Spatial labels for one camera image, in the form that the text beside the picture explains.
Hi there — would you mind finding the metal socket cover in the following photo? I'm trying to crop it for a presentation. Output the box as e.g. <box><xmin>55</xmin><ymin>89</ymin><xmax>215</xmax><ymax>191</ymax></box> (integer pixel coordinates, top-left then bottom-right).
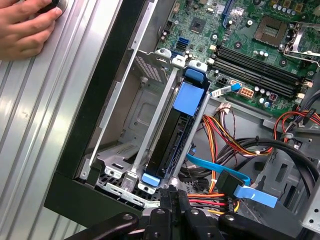
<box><xmin>279</xmin><ymin>21</ymin><xmax>320</xmax><ymax>67</ymax></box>

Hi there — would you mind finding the hard disk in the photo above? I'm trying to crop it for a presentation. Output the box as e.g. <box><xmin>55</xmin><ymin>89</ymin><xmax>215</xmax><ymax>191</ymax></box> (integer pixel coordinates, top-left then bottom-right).
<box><xmin>141</xmin><ymin>67</ymin><xmax>208</xmax><ymax>188</ymax></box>

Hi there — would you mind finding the person's hand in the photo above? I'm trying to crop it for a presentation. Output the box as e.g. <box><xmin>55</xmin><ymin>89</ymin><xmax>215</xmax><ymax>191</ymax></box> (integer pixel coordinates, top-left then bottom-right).
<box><xmin>0</xmin><ymin>0</ymin><xmax>63</xmax><ymax>61</ymax></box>

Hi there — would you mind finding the black PC case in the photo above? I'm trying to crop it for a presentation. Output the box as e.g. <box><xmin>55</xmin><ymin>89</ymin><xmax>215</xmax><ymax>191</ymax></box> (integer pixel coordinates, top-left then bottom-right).
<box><xmin>43</xmin><ymin>0</ymin><xmax>320</xmax><ymax>240</ymax></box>

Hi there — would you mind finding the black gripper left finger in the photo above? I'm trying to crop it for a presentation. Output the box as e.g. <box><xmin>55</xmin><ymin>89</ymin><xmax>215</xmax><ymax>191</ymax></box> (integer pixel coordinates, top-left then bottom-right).
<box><xmin>63</xmin><ymin>186</ymin><xmax>177</xmax><ymax>240</ymax></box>

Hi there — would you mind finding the green motherboard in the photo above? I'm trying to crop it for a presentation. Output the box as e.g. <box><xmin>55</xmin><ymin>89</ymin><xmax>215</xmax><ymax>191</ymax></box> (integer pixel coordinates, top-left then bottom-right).
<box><xmin>154</xmin><ymin>0</ymin><xmax>320</xmax><ymax>118</ymax></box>

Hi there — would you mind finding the red orange yellow power wire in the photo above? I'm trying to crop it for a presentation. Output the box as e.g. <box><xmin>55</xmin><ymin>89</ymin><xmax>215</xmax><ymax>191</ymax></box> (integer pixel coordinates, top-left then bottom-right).
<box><xmin>187</xmin><ymin>192</ymin><xmax>241</xmax><ymax>216</ymax></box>

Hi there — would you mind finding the black wire bundle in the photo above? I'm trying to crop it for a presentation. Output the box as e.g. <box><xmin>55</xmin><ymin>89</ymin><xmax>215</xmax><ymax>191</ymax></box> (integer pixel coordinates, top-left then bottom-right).
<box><xmin>217</xmin><ymin>138</ymin><xmax>320</xmax><ymax>198</ymax></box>

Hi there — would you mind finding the grey metal drive cage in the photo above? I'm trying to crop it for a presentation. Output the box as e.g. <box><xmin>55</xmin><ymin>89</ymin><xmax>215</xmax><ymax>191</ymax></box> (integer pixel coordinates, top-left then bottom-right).
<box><xmin>249</xmin><ymin>147</ymin><xmax>320</xmax><ymax>228</ymax></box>

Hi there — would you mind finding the short blue labelled wire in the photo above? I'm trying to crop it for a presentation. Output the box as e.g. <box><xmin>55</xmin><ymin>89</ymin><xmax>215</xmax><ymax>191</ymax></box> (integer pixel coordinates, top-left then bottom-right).
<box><xmin>209</xmin><ymin>83</ymin><xmax>243</xmax><ymax>97</ymax></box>

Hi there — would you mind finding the beige board power socket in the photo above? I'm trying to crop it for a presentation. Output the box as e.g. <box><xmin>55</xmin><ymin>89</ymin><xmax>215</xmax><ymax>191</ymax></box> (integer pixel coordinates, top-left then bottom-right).
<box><xmin>238</xmin><ymin>86</ymin><xmax>255</xmax><ymax>100</ymax></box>

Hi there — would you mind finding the multicoloured wire bundle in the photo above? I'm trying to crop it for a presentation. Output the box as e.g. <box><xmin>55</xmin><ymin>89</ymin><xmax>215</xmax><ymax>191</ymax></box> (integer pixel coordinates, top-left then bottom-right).
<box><xmin>201</xmin><ymin>109</ymin><xmax>320</xmax><ymax>161</ymax></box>

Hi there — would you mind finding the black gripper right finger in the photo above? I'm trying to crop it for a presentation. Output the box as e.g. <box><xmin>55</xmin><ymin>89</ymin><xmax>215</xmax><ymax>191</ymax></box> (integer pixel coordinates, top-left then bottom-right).
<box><xmin>176</xmin><ymin>189</ymin><xmax>302</xmax><ymax>240</ymax></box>

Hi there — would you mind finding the blue flat data wire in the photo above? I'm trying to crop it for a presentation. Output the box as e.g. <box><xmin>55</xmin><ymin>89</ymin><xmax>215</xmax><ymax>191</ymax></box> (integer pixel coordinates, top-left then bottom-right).
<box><xmin>186</xmin><ymin>149</ymin><xmax>279</xmax><ymax>209</ymax></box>

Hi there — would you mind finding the small round black tool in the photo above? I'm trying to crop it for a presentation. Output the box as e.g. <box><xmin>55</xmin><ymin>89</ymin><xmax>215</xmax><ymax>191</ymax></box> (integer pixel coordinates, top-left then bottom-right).
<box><xmin>37</xmin><ymin>0</ymin><xmax>70</xmax><ymax>15</ymax></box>

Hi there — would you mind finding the blue expansion slot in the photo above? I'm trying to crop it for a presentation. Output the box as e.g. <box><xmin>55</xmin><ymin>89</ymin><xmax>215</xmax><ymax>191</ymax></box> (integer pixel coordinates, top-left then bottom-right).
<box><xmin>221</xmin><ymin>0</ymin><xmax>236</xmax><ymax>28</ymax></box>

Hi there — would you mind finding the black RAM slot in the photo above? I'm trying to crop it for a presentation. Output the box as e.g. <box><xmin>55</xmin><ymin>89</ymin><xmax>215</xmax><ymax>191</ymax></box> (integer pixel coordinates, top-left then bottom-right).
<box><xmin>217</xmin><ymin>45</ymin><xmax>306</xmax><ymax>87</ymax></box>
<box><xmin>211</xmin><ymin>63</ymin><xmax>297</xmax><ymax>100</ymax></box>
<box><xmin>213</xmin><ymin>57</ymin><xmax>301</xmax><ymax>96</ymax></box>
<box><xmin>215</xmin><ymin>51</ymin><xmax>304</xmax><ymax>92</ymax></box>

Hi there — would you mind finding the CPU socket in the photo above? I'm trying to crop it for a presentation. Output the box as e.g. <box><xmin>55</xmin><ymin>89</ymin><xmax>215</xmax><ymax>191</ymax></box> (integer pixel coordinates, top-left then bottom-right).
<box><xmin>252</xmin><ymin>16</ymin><xmax>288</xmax><ymax>48</ymax></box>

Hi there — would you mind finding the grey metal disk bay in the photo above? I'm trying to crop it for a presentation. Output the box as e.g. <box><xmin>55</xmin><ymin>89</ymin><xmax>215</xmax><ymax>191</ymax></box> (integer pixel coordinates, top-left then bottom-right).
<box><xmin>88</xmin><ymin>47</ymin><xmax>213</xmax><ymax>208</ymax></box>

